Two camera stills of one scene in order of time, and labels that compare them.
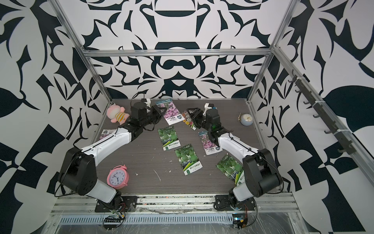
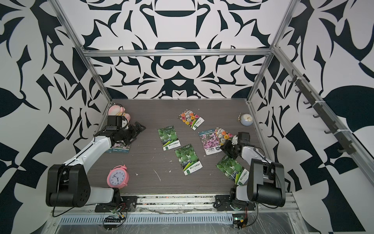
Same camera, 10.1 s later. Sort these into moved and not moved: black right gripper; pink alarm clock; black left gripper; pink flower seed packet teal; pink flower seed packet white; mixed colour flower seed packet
Moved: black left gripper; black right gripper; pink flower seed packet teal
Not moved: pink alarm clock; pink flower seed packet white; mixed colour flower seed packet
